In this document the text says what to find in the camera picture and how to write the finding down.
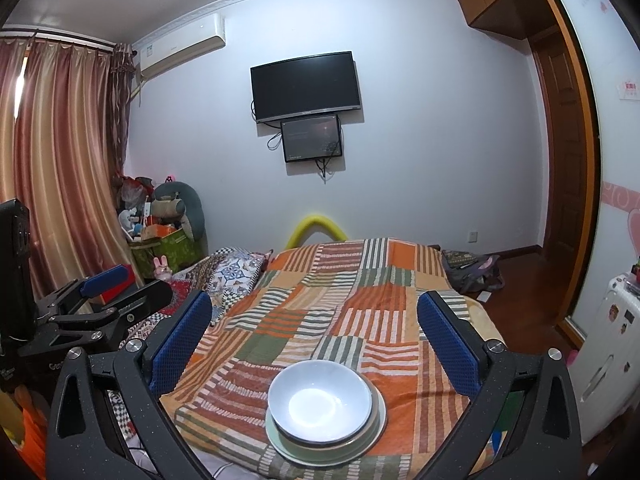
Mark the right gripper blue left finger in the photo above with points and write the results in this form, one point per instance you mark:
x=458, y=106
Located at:
x=172, y=342

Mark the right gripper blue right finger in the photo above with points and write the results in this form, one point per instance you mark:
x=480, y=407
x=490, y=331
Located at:
x=457, y=345

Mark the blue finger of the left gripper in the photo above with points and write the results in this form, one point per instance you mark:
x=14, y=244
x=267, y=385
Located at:
x=105, y=281

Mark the white bowl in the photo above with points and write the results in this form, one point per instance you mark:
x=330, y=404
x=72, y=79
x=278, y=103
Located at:
x=319, y=402

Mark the red box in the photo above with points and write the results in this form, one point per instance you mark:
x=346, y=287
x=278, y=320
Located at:
x=115, y=292

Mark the pink rabbit toy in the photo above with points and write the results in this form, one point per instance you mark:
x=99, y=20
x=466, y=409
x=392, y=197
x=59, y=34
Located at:
x=162, y=270

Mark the backpack on floor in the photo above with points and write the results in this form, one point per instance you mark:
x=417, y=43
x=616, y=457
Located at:
x=468, y=273

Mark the green cardboard box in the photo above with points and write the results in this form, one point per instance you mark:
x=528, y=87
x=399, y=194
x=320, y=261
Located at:
x=179, y=250

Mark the patterned quilt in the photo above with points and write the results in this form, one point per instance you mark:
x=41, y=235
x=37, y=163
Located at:
x=227, y=276

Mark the striped patchwork blanket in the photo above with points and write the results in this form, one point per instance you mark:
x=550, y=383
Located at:
x=353, y=303

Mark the grey plush pillow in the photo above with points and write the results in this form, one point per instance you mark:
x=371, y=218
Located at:
x=177, y=202

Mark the white suitcase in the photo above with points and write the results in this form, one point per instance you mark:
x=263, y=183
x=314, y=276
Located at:
x=605, y=373

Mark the curtain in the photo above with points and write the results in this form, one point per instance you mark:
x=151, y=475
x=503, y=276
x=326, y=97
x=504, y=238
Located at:
x=64, y=130

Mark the yellow foam tube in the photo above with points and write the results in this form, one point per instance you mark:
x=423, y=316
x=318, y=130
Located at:
x=315, y=223

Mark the wooden door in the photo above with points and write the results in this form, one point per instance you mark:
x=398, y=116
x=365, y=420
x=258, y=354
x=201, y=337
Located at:
x=568, y=213

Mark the air conditioner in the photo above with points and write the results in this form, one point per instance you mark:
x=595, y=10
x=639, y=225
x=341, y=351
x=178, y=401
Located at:
x=181, y=45

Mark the small wall monitor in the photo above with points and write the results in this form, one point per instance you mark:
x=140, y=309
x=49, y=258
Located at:
x=311, y=138

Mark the wall television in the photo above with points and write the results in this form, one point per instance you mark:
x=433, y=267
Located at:
x=305, y=86

